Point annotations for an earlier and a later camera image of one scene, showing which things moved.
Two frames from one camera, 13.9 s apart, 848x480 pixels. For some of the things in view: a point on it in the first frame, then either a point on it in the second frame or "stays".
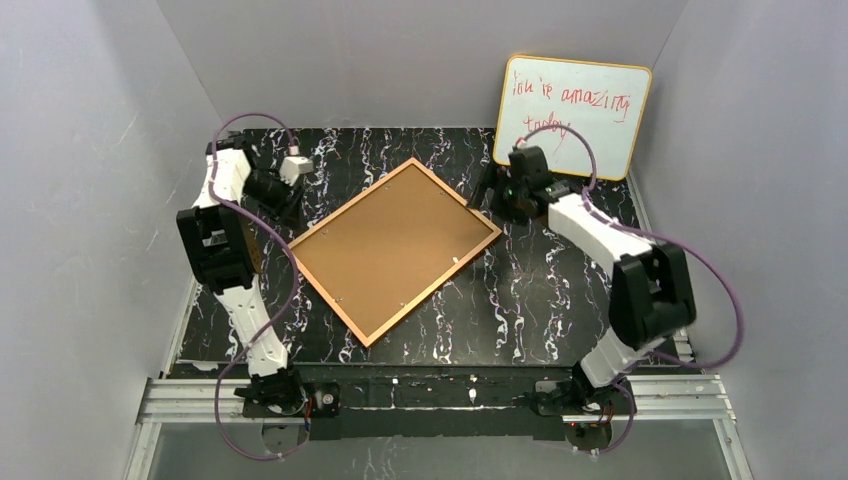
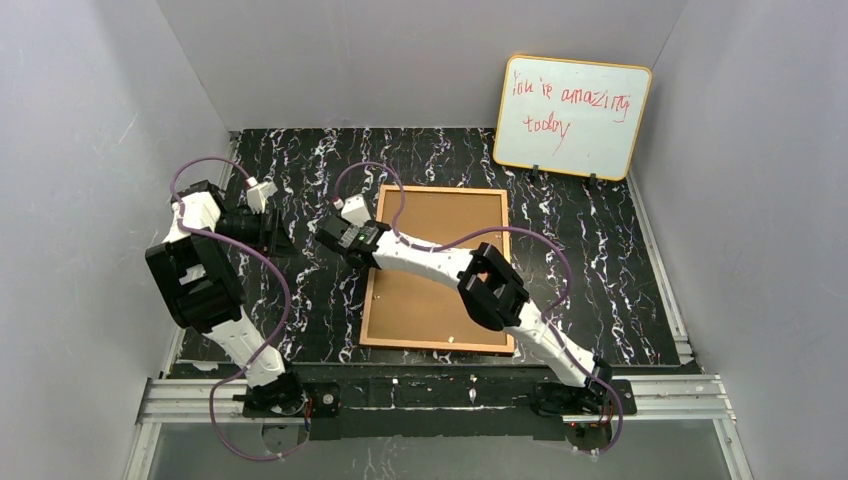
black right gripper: (494, 197) to (333, 235)
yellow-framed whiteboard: (606, 100) stays
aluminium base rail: (650, 399) stays
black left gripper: (282, 198) to (270, 232)
